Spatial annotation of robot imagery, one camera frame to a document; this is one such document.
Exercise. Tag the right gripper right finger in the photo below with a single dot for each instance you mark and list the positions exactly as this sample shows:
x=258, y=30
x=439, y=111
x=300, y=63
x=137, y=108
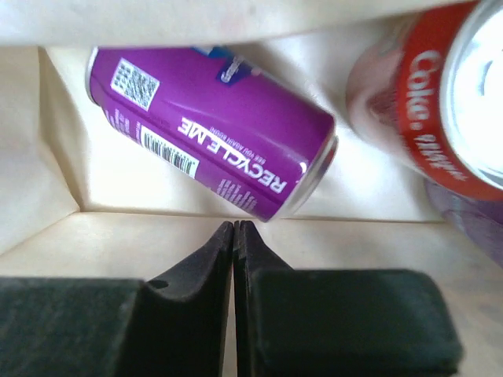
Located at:
x=336, y=322

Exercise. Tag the beige canvas bag orange handles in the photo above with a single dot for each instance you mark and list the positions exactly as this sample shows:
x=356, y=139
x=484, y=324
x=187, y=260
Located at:
x=77, y=199

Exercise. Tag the red can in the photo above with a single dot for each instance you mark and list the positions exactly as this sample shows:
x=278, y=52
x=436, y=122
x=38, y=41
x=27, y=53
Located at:
x=430, y=94

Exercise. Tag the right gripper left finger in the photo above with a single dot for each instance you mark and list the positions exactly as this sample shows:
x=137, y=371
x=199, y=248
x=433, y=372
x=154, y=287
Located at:
x=171, y=325

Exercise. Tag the purple can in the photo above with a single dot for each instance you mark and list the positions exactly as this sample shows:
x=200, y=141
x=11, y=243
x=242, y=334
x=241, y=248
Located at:
x=218, y=119
x=479, y=220

